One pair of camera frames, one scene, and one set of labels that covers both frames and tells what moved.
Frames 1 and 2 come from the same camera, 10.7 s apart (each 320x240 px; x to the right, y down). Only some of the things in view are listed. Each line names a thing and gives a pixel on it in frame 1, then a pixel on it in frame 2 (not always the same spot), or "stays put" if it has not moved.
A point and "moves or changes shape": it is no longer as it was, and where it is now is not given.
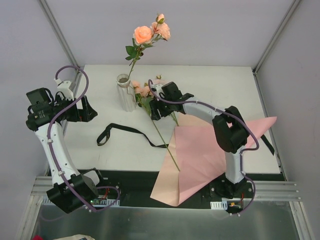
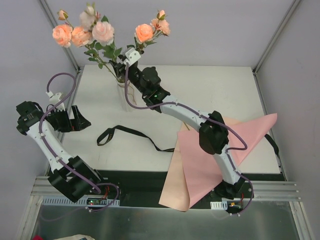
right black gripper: (157, 110) -> (122, 67)
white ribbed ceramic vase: (126, 93) stays put
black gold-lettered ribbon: (107, 128) moves or changes shape
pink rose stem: (145, 103) -> (64, 34)
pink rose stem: (175, 119) -> (101, 34)
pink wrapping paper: (196, 158) moves or changes shape
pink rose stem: (145, 37) stays put
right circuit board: (230, 205) stays put
